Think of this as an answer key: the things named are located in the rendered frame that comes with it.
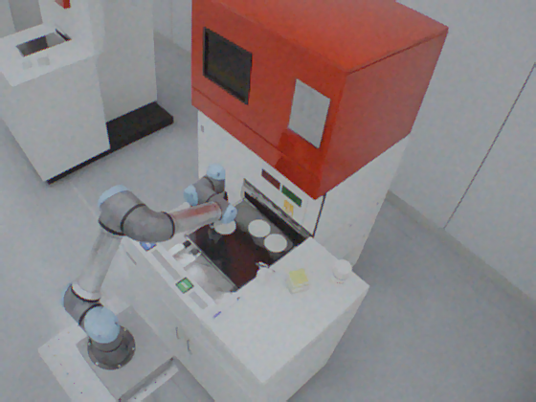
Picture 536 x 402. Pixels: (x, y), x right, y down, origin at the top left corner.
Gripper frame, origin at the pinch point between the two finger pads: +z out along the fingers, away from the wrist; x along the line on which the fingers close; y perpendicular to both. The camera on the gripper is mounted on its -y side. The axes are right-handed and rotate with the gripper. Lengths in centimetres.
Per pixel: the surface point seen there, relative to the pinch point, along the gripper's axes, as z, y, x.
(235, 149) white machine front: -19.5, 16.1, 27.8
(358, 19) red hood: -90, 58, 19
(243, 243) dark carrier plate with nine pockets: 1.4, 13.1, -11.3
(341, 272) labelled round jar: -15, 45, -43
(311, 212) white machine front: -18.6, 40.5, -14.2
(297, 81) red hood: -76, 28, -4
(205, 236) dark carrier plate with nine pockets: 1.4, -3.2, -5.0
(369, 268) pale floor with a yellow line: 91, 116, 17
